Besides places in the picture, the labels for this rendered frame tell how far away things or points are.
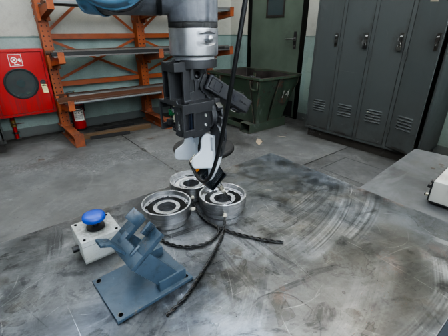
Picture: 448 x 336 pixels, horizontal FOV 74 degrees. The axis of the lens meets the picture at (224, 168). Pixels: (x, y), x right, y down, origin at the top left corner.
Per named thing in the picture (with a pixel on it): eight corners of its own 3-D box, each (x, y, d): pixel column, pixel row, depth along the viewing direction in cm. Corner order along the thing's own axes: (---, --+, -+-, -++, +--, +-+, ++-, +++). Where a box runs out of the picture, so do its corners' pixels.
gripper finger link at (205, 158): (189, 187, 53) (182, 137, 50) (214, 177, 57) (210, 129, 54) (199, 191, 51) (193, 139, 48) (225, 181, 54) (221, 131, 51)
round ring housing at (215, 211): (199, 198, 73) (199, 183, 71) (242, 196, 74) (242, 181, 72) (200, 223, 64) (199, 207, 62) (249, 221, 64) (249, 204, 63)
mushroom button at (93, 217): (105, 227, 58) (100, 205, 56) (112, 237, 55) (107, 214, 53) (83, 235, 56) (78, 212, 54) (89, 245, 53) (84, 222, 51)
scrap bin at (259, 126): (207, 120, 433) (206, 69, 404) (245, 112, 475) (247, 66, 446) (257, 139, 358) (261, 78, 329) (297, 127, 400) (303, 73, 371)
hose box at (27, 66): (9, 145, 338) (-22, 50, 296) (6, 139, 355) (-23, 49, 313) (91, 130, 389) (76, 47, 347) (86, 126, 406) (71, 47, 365)
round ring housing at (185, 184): (171, 185, 79) (169, 171, 78) (210, 182, 81) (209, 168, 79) (170, 205, 70) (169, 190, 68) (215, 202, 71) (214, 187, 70)
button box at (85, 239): (111, 230, 61) (107, 210, 59) (125, 248, 56) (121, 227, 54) (69, 247, 57) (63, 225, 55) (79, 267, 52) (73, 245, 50)
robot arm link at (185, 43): (198, 28, 50) (231, 28, 45) (199, 57, 52) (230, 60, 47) (159, 28, 46) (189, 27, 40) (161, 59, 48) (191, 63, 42)
